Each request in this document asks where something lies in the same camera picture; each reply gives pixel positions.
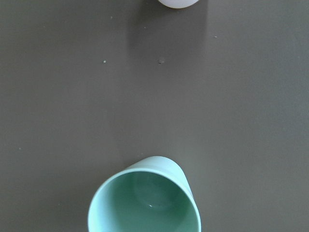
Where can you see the green cup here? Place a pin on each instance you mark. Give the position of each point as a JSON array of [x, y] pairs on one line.
[[152, 195]]

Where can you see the pink cup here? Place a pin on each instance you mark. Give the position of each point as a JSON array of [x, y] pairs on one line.
[[178, 4]]

